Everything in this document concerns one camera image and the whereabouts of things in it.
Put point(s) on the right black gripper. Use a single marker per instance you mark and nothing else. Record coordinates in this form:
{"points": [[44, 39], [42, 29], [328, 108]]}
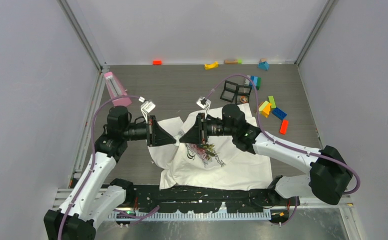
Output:
{"points": [[199, 133]]}

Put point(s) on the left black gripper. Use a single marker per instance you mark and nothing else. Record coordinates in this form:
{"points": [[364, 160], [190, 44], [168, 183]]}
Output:
{"points": [[155, 135]]}

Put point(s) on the white floral t-shirt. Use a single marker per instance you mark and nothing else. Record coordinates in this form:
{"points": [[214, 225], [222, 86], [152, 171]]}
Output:
{"points": [[218, 164]]}

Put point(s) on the round orange blue brooch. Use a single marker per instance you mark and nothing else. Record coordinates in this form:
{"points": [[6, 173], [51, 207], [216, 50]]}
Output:
{"points": [[244, 99]]}

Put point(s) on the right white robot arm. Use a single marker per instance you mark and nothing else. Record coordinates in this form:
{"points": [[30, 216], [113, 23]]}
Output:
{"points": [[325, 173]]}

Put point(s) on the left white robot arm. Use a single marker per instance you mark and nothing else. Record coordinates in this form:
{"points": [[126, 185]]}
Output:
{"points": [[80, 215]]}

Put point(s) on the black display case left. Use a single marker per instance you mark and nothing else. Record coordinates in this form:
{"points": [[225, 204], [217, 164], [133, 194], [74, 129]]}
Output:
{"points": [[229, 91]]}

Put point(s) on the black display case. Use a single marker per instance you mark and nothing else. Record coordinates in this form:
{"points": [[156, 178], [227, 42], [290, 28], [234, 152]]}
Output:
{"points": [[242, 90], [229, 91]]}

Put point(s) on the pink box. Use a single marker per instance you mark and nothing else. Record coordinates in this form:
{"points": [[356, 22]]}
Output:
{"points": [[116, 89]]}

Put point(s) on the black display case right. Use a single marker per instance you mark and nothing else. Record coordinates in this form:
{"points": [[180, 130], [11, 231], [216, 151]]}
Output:
{"points": [[242, 90]]}

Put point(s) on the small red block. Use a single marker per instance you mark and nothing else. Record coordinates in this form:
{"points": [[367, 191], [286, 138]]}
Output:
{"points": [[157, 62]]}

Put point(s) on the yellow arch block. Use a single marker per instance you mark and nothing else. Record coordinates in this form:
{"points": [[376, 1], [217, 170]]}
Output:
{"points": [[210, 66]]}

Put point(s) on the yellow orange block cluster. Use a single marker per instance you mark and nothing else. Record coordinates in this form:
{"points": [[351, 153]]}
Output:
{"points": [[264, 108]]}

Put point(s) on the stacked blue green blocks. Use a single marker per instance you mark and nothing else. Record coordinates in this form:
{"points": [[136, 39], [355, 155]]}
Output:
{"points": [[255, 79]]}

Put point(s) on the lime green flat block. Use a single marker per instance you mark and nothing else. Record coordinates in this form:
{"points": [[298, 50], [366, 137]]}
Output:
{"points": [[272, 101]]}

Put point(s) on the tan and green block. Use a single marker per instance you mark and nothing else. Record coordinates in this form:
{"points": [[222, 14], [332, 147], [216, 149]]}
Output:
{"points": [[233, 61]]}

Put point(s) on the blue studded brick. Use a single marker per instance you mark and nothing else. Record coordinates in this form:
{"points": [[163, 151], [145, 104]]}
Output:
{"points": [[280, 114]]}

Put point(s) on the red orange flat block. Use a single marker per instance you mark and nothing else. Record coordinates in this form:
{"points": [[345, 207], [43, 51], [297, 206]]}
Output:
{"points": [[283, 127]]}

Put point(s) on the light blue roof block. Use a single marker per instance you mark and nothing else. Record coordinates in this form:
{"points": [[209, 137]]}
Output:
{"points": [[263, 64]]}

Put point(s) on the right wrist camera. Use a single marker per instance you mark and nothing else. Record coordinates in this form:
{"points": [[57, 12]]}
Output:
{"points": [[205, 104]]}

